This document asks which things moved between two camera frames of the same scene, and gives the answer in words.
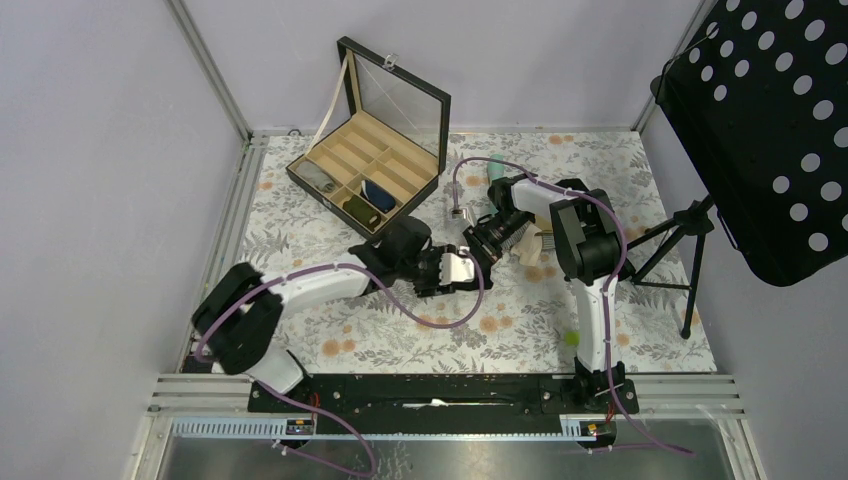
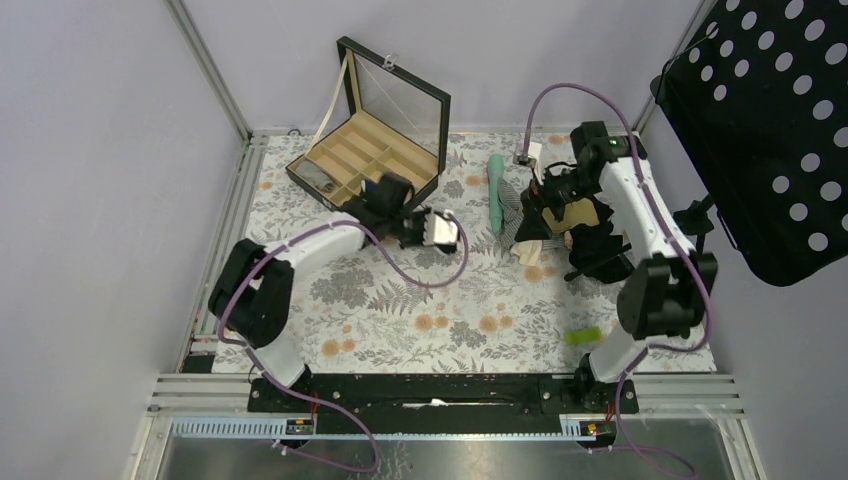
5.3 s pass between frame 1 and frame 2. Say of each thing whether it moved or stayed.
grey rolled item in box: stayed
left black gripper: moved
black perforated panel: stayed
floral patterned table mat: stayed
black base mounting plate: stayed
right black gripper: moved
